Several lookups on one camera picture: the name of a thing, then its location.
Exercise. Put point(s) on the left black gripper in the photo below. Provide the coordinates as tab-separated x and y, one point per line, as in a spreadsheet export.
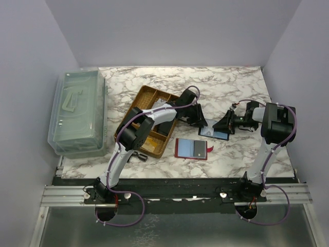
194	115

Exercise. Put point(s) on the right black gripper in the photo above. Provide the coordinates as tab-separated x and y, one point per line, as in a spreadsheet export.
230	121

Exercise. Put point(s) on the red card holder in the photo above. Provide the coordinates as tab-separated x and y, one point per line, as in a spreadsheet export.
184	149

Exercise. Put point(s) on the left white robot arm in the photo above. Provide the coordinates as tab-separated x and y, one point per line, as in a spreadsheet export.
103	184

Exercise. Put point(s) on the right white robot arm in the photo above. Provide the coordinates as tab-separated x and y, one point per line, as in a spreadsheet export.
278	125

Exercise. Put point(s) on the grey VIP card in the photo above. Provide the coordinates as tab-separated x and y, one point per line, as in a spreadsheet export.
200	149

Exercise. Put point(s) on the black card holder in tray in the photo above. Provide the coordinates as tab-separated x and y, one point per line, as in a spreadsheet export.
165	128

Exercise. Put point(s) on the silver cards in tray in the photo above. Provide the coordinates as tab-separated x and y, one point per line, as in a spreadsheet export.
160	104

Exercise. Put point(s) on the gold cards in tray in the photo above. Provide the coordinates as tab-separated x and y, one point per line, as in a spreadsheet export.
149	145

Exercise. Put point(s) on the black T-shaped tool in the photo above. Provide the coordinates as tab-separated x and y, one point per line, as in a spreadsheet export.
140	156

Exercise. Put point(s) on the clear plastic storage box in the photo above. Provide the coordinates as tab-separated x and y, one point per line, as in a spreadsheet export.
78	119

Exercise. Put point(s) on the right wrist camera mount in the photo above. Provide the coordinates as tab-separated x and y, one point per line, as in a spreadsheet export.
234	106

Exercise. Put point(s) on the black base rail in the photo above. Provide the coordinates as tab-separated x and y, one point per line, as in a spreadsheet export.
166	196

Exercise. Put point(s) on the aluminium frame rail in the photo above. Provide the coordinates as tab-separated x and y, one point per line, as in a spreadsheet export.
63	196

